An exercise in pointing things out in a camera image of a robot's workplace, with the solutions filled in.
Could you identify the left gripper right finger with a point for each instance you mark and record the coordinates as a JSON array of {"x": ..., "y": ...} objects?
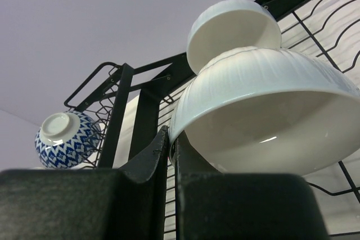
[{"x": 214, "y": 205}]

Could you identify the light blue bowl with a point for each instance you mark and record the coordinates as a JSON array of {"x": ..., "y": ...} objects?
[
  {"x": 227, "y": 25},
  {"x": 260, "y": 110}
]

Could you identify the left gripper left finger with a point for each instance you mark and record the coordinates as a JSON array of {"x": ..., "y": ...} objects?
[{"x": 84, "y": 195}]

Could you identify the black wire dish rack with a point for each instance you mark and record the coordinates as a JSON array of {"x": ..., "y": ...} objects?
[{"x": 148, "y": 97}]

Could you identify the blue zigzag patterned bowl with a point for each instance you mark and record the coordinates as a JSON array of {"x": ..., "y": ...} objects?
[{"x": 66, "y": 139}]

